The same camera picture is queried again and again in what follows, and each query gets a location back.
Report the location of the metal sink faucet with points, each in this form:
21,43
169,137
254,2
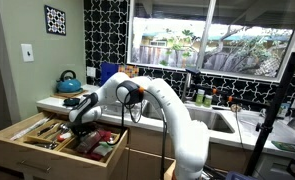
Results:
186,86

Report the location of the green patterned mat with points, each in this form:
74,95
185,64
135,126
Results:
288,147

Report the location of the grey folded cloth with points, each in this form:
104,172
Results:
103,151

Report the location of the red cloth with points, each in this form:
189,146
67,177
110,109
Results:
105,135

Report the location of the wooden kitchen drawer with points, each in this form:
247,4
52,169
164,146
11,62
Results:
53,165

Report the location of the wooden base cabinet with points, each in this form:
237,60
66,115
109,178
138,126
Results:
147,156

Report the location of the kitchen window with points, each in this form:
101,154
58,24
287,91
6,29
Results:
173,43

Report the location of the silver metal spoon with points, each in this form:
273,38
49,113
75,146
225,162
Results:
48,145
64,127

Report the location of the patterned wall tile picture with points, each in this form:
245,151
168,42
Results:
55,20

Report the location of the black tripod pole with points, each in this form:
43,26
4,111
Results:
267,133

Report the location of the white scraper with red hook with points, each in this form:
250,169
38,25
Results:
63,136

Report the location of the steel kitchen sink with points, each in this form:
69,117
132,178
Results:
217,121

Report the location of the wooden trivet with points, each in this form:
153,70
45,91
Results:
58,94

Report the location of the clear plastic container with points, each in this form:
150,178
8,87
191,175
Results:
90,141

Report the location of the white wall outlet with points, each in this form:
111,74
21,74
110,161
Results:
91,71

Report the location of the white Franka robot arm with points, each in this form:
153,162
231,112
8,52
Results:
183,133

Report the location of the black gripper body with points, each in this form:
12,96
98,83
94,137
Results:
81,128

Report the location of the green soap bottle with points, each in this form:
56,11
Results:
207,101
200,98

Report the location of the white wrapped sticks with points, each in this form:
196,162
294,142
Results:
28,128

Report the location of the black clamp bar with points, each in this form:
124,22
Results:
240,99

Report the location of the white light switch plate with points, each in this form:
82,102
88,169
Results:
27,52

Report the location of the small black pan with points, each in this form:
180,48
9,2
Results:
71,101

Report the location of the blue cutting board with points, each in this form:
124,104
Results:
108,74

